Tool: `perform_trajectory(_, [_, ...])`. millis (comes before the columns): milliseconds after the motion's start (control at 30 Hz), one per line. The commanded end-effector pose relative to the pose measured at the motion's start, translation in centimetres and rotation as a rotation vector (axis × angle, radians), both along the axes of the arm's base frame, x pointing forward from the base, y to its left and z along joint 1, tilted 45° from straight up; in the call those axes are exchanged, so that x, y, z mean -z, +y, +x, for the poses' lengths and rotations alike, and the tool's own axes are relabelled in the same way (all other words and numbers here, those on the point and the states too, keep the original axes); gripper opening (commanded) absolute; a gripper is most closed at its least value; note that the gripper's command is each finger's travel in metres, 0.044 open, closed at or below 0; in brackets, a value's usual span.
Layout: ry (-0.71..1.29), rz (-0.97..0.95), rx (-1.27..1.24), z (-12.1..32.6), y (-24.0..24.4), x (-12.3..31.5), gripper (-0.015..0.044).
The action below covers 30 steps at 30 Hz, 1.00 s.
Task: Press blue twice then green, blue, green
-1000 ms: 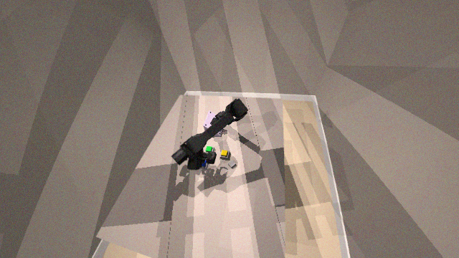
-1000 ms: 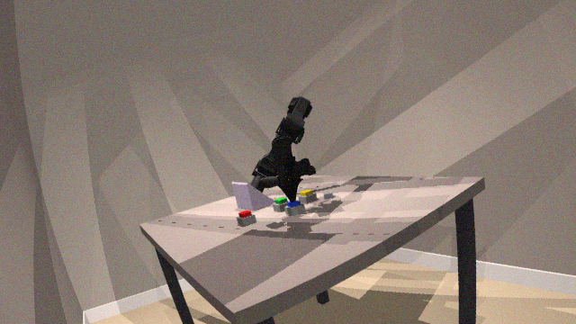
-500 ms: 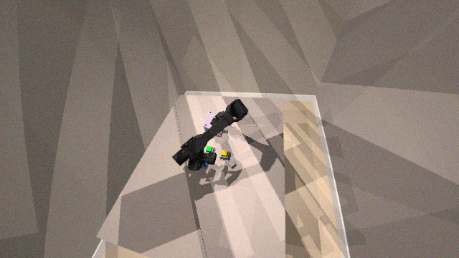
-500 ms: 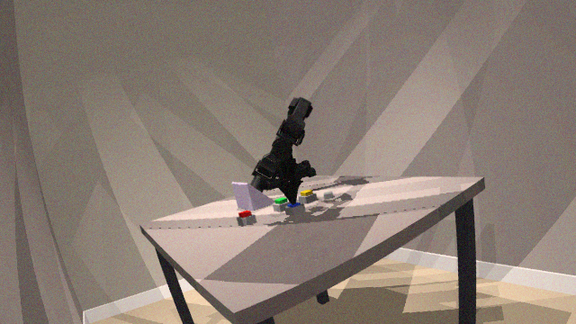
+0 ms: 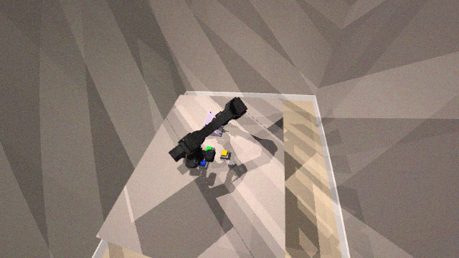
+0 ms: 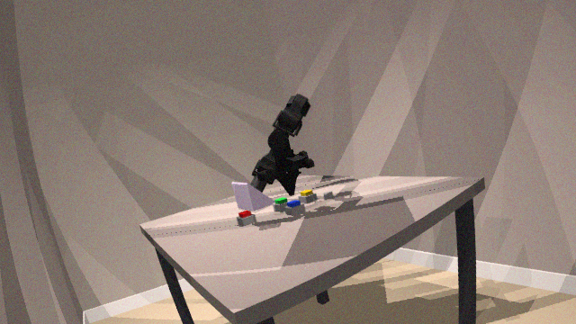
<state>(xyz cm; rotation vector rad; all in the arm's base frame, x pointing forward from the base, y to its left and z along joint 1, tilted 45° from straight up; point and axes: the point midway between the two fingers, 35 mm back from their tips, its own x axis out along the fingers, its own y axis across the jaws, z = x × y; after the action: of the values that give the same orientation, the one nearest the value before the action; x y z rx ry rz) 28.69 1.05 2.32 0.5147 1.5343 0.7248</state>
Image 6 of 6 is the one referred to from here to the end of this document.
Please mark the red button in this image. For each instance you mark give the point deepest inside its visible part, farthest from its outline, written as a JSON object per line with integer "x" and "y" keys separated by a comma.
{"x": 246, "y": 217}

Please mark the yellow button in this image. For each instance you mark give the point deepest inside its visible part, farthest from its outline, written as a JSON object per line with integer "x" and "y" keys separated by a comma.
{"x": 307, "y": 197}

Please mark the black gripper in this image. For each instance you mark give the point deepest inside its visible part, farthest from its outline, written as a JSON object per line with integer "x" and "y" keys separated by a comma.
{"x": 288, "y": 181}

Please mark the blue button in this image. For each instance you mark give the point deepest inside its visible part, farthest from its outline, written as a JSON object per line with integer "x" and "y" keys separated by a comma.
{"x": 294, "y": 207}

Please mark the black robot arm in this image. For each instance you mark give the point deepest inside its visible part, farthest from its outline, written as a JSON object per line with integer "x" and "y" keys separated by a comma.
{"x": 288, "y": 121}

